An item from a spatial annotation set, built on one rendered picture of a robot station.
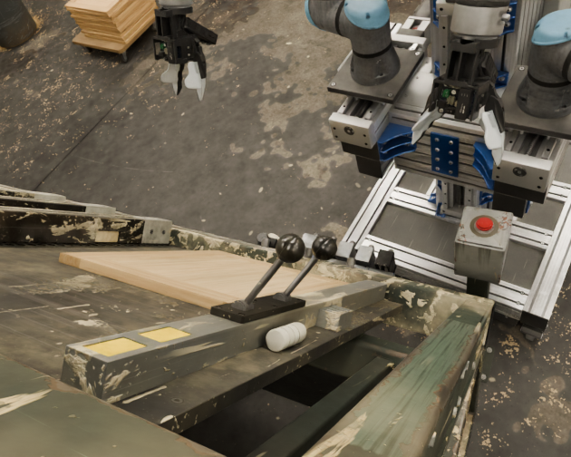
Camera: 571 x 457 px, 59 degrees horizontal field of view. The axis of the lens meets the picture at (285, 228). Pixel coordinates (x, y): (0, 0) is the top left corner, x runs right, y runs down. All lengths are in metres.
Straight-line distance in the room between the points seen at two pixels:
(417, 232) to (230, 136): 1.45
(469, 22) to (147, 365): 0.63
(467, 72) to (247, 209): 2.04
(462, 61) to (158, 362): 0.60
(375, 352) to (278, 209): 1.80
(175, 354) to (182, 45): 0.84
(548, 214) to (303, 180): 1.23
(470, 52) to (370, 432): 0.59
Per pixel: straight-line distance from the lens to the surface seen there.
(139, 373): 0.49
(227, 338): 0.61
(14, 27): 5.37
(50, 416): 0.22
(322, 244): 0.73
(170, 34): 1.25
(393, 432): 0.40
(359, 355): 0.99
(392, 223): 2.26
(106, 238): 1.41
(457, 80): 0.83
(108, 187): 3.35
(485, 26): 0.83
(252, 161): 2.98
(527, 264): 2.16
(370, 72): 1.57
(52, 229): 1.29
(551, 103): 1.43
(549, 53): 1.35
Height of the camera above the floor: 2.05
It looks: 52 degrees down
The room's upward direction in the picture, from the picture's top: 24 degrees counter-clockwise
